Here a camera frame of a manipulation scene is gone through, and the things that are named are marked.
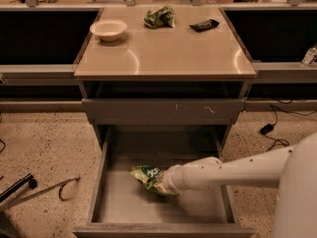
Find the green rice chip bag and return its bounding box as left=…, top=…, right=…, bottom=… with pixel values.
left=130, top=165, right=176, bottom=196

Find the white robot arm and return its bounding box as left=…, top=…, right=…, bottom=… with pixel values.
left=163, top=133, right=317, bottom=238

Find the grey drawer cabinet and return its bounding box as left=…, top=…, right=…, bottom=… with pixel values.
left=75, top=5, right=256, bottom=147

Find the closed grey top drawer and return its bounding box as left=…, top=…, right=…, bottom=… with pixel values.
left=82, top=98, right=245, bottom=125

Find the crumpled green snack bag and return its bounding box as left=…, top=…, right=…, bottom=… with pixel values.
left=143, top=5, right=175, bottom=29

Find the open grey middle drawer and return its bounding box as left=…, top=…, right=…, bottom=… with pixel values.
left=74, top=126, right=254, bottom=238

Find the white bowl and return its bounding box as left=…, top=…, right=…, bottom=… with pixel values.
left=90, top=19, right=127, bottom=42

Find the grey metal hook bar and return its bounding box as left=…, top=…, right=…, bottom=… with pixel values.
left=0, top=176, right=80, bottom=212

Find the black chair leg with caster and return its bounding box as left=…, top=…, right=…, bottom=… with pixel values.
left=0, top=173, right=37, bottom=203

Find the clear plastic bottle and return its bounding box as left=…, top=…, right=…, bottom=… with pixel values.
left=301, top=45, right=317, bottom=66

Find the black power cable with adapter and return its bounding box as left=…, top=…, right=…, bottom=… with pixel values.
left=259, top=97, right=317, bottom=152

